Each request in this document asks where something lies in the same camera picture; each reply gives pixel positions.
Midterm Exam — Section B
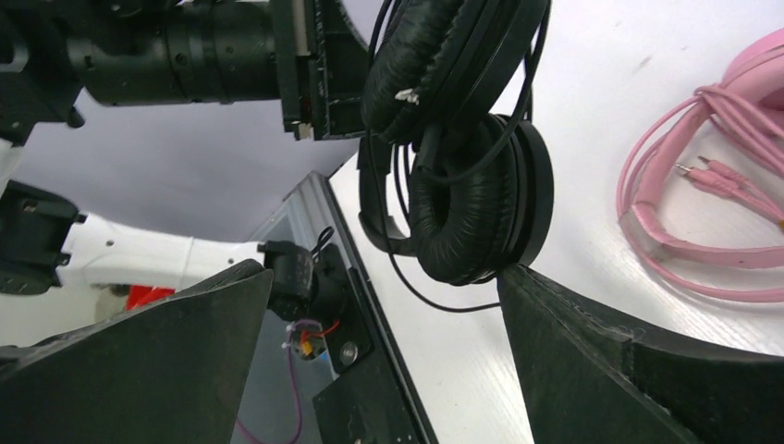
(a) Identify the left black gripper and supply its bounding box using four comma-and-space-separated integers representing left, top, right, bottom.
269, 0, 368, 141

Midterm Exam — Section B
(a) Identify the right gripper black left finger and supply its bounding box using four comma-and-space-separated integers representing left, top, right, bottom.
1, 260, 273, 443

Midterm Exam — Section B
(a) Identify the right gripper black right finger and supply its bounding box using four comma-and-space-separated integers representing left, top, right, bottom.
497, 265, 783, 443

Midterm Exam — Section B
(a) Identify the black on-ear headphones with cable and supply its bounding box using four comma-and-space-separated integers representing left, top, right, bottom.
358, 1, 554, 287

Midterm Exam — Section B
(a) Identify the pink over-ear headphones with cable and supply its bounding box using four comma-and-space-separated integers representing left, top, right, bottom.
616, 30, 783, 303

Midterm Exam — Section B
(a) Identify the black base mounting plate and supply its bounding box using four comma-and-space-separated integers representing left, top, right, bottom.
312, 229, 437, 443

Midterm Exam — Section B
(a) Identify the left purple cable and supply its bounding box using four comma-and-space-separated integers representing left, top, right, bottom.
235, 318, 325, 444

